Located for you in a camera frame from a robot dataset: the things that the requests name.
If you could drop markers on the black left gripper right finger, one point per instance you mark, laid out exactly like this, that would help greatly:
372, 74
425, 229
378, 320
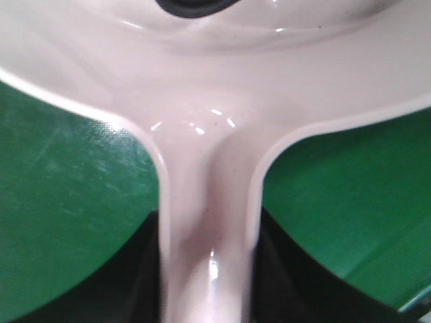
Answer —
290, 286

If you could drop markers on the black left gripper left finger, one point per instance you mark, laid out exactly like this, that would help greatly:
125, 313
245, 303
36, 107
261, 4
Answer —
126, 288

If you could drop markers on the pink plastic dustpan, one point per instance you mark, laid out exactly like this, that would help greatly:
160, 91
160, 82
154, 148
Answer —
215, 91

